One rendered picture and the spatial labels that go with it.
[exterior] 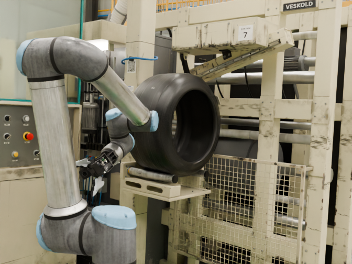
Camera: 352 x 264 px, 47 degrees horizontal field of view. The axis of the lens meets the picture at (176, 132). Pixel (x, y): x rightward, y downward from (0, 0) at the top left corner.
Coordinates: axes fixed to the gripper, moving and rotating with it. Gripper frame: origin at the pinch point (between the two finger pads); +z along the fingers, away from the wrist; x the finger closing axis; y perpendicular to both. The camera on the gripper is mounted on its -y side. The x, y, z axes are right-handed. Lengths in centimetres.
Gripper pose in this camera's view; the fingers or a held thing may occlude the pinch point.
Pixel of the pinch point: (79, 182)
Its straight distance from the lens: 165.2
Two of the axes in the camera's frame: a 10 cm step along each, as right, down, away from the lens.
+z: -3.7, 4.0, -8.4
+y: 7.5, -4.0, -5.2
